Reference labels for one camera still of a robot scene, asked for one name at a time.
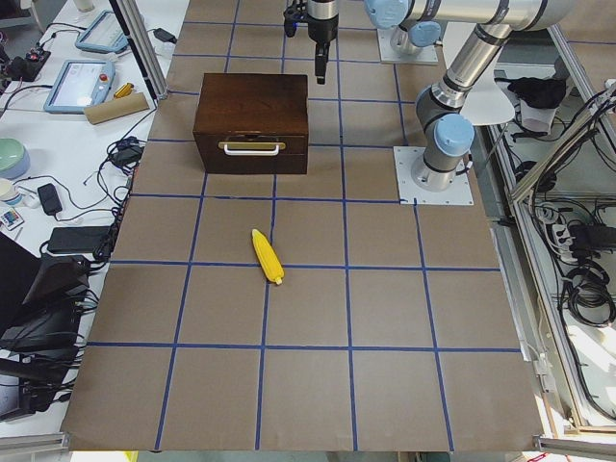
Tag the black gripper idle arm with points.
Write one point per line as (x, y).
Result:
(322, 29)

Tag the yellow toy corn cob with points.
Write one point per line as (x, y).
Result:
(268, 260)

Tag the dark wooden drawer box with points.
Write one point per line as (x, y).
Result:
(252, 103)

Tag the black power adapter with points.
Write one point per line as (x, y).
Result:
(164, 35)

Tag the white chair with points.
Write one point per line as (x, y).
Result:
(486, 104)

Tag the gold metal tool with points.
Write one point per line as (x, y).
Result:
(124, 90)

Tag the blue teach pendant far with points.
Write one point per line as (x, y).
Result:
(104, 35)

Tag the blue teach pendant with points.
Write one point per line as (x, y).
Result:
(104, 35)
(80, 84)

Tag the cardboard tube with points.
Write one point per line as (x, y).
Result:
(116, 108)

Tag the blue teach pendant near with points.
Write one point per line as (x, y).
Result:
(80, 84)

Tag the brown paper table mat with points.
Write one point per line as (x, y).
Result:
(391, 329)

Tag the black laptop power brick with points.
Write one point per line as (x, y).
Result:
(77, 239)

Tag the green bowl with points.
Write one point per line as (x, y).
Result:
(15, 159)

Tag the white paper cup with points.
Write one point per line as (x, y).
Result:
(9, 194)

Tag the wrist camera black blue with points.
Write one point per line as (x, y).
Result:
(294, 14)

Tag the aluminium frame post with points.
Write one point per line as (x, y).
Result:
(131, 23)

